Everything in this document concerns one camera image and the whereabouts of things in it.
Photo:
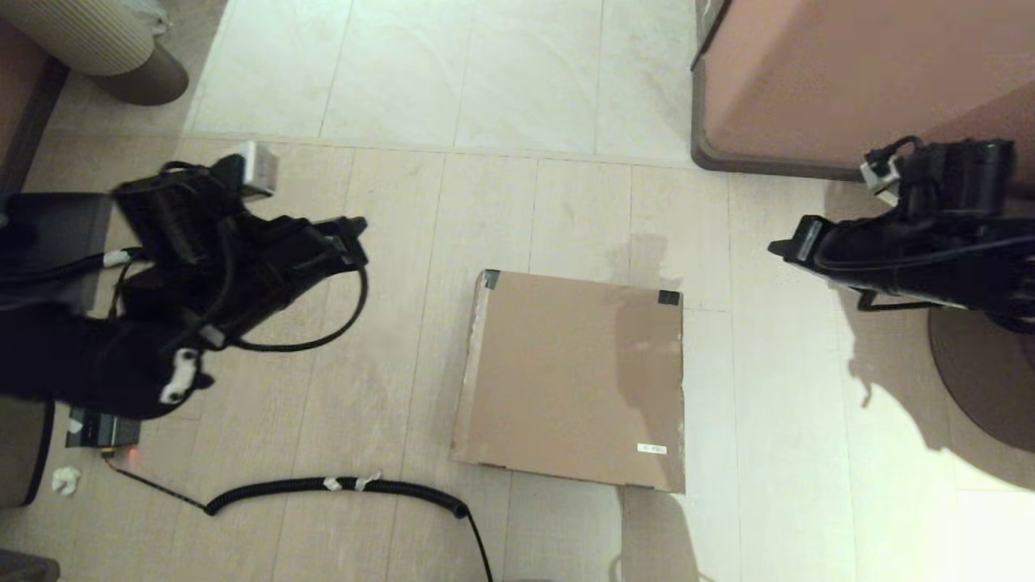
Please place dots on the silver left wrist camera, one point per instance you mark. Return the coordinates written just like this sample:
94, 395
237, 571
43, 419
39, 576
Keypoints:
260, 166

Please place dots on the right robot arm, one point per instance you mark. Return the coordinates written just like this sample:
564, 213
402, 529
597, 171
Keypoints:
970, 267

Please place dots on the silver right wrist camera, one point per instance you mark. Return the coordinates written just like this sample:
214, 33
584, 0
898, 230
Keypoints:
877, 174

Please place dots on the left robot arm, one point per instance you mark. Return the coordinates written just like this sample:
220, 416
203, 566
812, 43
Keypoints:
81, 356

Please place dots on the crumpled white tissue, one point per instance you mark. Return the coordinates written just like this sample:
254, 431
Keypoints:
67, 481

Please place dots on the beige ribbed round bin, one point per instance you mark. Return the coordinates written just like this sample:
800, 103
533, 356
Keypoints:
81, 32

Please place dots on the dark grey floor object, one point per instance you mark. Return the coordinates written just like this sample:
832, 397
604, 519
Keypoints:
24, 570

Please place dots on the brown cardboard shoe box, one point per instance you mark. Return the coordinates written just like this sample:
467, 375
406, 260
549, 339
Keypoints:
566, 380

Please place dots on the grey black power supply box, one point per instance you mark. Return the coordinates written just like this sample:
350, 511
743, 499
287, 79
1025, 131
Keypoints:
101, 432

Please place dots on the brown wooden furniture side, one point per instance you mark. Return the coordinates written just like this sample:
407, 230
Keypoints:
20, 105

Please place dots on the dark square floor stand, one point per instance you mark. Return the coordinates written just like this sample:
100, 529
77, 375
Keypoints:
48, 226

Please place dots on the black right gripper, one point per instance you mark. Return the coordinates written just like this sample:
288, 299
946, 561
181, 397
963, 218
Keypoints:
889, 255

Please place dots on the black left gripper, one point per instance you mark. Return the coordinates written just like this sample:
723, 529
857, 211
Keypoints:
307, 255

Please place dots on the dark rounded seat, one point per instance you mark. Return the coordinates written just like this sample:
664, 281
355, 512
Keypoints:
18, 465

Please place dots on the white plastic bin liner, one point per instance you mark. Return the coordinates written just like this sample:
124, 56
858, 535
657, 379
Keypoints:
149, 18

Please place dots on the brown round floor base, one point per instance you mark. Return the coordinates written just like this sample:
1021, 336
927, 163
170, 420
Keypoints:
978, 380

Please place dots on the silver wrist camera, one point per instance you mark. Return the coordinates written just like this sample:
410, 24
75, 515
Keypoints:
260, 166
877, 174

